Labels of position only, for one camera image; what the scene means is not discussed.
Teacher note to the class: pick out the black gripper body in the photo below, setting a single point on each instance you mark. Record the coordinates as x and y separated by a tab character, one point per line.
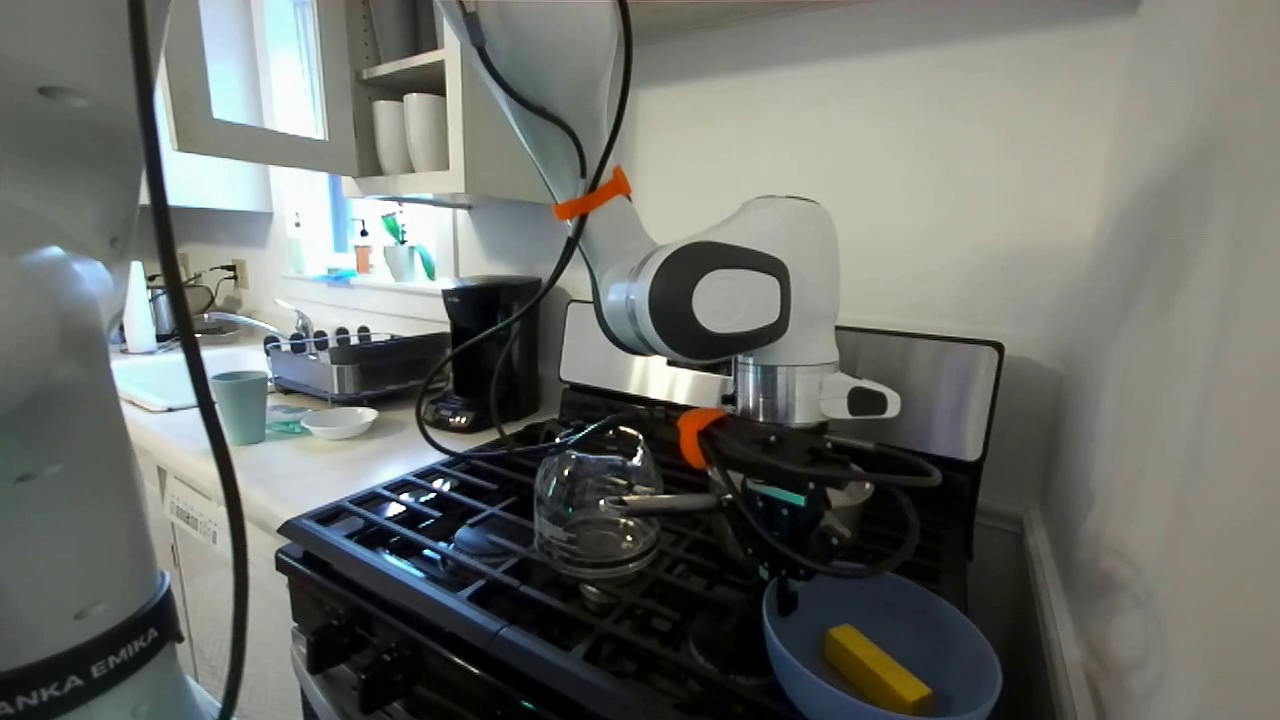
788	498

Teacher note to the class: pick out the blue bowl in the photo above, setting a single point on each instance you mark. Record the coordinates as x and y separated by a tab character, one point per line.
908	623

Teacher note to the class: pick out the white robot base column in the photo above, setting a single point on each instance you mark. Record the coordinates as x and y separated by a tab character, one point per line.
86	612

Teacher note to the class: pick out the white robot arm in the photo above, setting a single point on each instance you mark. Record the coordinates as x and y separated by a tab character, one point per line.
752	288

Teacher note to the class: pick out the yellow block in bowl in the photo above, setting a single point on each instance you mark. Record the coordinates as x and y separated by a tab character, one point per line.
872	672

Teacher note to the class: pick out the small white bowl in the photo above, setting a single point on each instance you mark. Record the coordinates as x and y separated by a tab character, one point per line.
338	422

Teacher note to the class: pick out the glass coffee carafe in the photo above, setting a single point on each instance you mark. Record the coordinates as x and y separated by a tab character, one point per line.
596	501

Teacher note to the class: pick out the black coffee maker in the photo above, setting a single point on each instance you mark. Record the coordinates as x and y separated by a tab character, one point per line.
498	358

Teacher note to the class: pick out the black gas stove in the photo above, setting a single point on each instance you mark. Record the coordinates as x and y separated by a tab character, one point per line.
424	599

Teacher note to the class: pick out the metal dish rack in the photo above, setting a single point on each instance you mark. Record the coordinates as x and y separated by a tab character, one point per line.
350	365

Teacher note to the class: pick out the white mug on shelf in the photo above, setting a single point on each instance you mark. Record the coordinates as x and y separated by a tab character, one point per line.
424	131

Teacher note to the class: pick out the teal mug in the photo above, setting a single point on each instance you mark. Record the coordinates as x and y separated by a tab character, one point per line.
241	400

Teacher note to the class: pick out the white lower cabinet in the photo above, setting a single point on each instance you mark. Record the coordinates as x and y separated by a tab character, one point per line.
191	537

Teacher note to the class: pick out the white cabinet door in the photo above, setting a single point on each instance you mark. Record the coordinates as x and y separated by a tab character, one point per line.
263	80

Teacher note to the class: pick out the white wall cabinet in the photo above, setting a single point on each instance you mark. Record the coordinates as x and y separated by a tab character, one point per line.
480	148

